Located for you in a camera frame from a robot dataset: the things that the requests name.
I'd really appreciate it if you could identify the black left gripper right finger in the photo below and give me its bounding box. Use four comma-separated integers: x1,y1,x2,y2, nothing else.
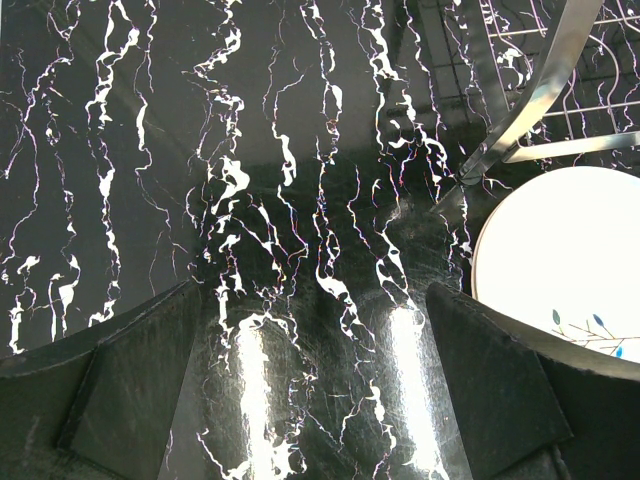
426,283,639,479

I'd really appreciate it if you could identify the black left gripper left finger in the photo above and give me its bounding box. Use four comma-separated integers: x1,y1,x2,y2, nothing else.
1,282,202,479

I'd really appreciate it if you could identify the cream and blue leaf plate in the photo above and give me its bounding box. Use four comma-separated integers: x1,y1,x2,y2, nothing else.
471,166,639,362

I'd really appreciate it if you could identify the steel wire dish rack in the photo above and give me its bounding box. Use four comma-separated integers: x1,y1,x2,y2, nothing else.
414,0,640,186

